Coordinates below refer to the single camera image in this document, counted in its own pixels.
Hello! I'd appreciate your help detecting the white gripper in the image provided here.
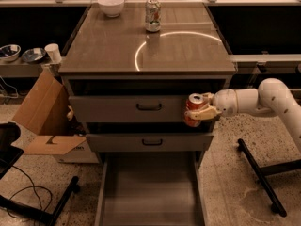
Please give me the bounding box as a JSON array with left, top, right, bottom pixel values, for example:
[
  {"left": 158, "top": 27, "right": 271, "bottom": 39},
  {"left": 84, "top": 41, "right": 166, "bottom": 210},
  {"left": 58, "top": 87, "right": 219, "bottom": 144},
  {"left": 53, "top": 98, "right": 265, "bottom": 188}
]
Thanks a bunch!
[{"left": 184, "top": 89, "right": 237, "bottom": 121}]

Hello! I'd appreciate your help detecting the red coke can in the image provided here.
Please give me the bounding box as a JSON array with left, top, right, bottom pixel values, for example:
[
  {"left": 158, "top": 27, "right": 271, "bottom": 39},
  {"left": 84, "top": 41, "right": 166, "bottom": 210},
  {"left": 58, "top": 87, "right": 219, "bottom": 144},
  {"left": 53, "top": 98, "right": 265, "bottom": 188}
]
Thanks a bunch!
[{"left": 184, "top": 93, "right": 205, "bottom": 127}]

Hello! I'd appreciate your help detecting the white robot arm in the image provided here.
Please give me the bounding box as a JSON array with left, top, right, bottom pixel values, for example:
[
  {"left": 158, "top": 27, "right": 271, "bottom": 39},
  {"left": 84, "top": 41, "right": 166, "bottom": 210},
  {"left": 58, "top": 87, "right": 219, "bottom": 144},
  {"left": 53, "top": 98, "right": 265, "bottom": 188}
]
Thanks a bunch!
[{"left": 184, "top": 78, "right": 301, "bottom": 152}]

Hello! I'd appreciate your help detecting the grey drawer cabinet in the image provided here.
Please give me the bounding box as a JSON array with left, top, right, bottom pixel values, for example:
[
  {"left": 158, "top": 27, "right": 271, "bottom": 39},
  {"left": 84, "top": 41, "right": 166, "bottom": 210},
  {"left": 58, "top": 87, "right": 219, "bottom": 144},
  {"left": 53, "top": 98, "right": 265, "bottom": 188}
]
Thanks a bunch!
[{"left": 58, "top": 2, "right": 238, "bottom": 226}]

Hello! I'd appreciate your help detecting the middle grey drawer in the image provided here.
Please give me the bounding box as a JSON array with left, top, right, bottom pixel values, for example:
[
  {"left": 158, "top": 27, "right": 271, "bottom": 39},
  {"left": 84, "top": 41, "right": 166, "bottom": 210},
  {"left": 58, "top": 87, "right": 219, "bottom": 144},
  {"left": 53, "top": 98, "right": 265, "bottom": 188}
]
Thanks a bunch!
[{"left": 87, "top": 133, "right": 214, "bottom": 153}]

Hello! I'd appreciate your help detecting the grey drawer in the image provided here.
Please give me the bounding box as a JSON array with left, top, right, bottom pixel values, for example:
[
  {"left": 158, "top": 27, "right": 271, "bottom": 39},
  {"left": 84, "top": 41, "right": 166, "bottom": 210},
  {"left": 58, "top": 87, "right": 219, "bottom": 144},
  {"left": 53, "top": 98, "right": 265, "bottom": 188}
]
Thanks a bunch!
[
  {"left": 69, "top": 95, "right": 187, "bottom": 123},
  {"left": 87, "top": 133, "right": 214, "bottom": 153},
  {"left": 94, "top": 152, "right": 205, "bottom": 226}
]

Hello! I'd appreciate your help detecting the bottom grey drawer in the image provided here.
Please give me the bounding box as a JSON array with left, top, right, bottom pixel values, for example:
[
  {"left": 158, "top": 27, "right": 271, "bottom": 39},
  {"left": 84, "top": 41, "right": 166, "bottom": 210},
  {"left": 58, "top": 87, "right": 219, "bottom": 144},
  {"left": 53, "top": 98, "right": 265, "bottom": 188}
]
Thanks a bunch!
[{"left": 94, "top": 152, "right": 205, "bottom": 226}]

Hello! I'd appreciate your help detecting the white green soda can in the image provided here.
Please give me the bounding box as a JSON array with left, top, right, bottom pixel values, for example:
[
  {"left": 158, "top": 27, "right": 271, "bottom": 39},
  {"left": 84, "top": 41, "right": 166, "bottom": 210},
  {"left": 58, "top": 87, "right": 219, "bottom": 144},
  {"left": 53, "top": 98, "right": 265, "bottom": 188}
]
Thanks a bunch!
[{"left": 145, "top": 0, "right": 161, "bottom": 32}]

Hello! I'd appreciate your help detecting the top grey drawer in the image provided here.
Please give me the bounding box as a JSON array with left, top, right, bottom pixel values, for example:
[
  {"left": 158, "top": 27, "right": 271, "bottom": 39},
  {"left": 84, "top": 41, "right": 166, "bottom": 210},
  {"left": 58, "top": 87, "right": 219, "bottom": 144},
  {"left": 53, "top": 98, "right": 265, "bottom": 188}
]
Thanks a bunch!
[{"left": 69, "top": 95, "right": 187, "bottom": 123}]

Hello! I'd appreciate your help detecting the white bowl on counter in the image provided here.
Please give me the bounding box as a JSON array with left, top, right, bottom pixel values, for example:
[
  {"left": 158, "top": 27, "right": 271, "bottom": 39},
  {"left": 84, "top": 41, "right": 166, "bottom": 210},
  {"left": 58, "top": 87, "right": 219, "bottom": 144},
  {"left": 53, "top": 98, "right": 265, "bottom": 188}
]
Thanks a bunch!
[{"left": 98, "top": 0, "right": 125, "bottom": 17}]

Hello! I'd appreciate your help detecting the brown cardboard box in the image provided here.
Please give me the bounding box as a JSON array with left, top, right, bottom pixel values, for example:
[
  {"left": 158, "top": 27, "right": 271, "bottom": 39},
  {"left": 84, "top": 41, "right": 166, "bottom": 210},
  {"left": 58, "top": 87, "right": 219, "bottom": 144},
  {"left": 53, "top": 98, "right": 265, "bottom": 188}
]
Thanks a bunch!
[{"left": 13, "top": 70, "right": 99, "bottom": 164}]

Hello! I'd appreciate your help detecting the white paper cup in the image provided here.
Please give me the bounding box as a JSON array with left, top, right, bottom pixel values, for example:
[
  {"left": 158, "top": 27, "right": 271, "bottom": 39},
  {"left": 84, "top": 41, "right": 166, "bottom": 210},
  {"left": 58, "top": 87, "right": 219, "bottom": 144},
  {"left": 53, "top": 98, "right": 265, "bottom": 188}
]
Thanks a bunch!
[{"left": 44, "top": 43, "right": 62, "bottom": 64}]

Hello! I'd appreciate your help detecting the blue patterned bowl right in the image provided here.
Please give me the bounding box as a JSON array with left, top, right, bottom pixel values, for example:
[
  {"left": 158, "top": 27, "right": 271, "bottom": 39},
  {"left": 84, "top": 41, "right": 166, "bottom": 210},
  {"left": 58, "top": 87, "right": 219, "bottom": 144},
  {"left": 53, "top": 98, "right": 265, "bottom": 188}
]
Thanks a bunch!
[{"left": 21, "top": 48, "right": 46, "bottom": 64}]

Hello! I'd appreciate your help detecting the blue patterned bowl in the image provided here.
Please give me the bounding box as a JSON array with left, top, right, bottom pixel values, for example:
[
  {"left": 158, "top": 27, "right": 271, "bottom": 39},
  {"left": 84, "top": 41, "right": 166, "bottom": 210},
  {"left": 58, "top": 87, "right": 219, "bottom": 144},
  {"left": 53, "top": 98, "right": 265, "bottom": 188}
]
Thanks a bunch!
[
  {"left": 0, "top": 44, "right": 21, "bottom": 62},
  {"left": 21, "top": 48, "right": 46, "bottom": 64}
]

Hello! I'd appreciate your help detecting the grey side shelf left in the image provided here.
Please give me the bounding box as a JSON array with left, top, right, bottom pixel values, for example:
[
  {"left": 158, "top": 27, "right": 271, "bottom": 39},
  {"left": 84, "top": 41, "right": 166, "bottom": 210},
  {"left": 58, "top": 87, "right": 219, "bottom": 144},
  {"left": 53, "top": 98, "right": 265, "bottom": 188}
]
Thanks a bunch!
[{"left": 0, "top": 58, "right": 60, "bottom": 78}]

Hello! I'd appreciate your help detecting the black stand left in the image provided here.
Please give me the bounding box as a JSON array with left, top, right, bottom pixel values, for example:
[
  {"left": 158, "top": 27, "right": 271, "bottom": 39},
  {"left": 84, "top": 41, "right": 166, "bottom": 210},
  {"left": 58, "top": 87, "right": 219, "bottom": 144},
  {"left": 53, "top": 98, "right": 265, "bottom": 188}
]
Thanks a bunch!
[{"left": 0, "top": 121, "right": 81, "bottom": 226}]

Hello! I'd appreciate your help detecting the blue patterned bowl left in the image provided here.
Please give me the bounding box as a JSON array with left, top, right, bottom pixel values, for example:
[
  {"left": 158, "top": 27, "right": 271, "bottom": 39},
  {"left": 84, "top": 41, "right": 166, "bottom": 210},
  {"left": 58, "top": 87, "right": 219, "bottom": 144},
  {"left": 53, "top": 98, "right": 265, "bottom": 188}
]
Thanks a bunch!
[{"left": 0, "top": 44, "right": 21, "bottom": 62}]

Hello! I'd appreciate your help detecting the black cable on floor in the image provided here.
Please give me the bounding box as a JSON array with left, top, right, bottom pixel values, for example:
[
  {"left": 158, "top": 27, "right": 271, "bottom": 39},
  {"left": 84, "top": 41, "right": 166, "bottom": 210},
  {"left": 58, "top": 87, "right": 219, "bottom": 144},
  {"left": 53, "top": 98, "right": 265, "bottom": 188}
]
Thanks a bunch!
[{"left": 5, "top": 164, "right": 55, "bottom": 219}]

